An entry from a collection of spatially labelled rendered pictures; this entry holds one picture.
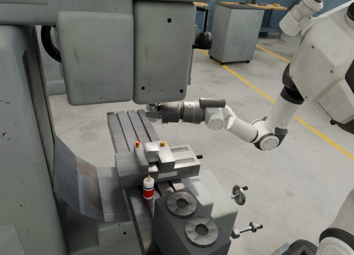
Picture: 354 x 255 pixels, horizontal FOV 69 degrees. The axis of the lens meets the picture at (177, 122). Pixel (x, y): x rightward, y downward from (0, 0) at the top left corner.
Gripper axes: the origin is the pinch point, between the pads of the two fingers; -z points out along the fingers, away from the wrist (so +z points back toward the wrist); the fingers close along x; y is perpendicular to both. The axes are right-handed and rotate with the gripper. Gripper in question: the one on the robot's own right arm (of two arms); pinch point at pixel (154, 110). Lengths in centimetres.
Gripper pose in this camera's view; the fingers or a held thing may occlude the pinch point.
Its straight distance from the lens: 98.0
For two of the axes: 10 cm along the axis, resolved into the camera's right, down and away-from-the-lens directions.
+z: 10.0, 0.4, 0.8
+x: 0.5, 5.3, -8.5
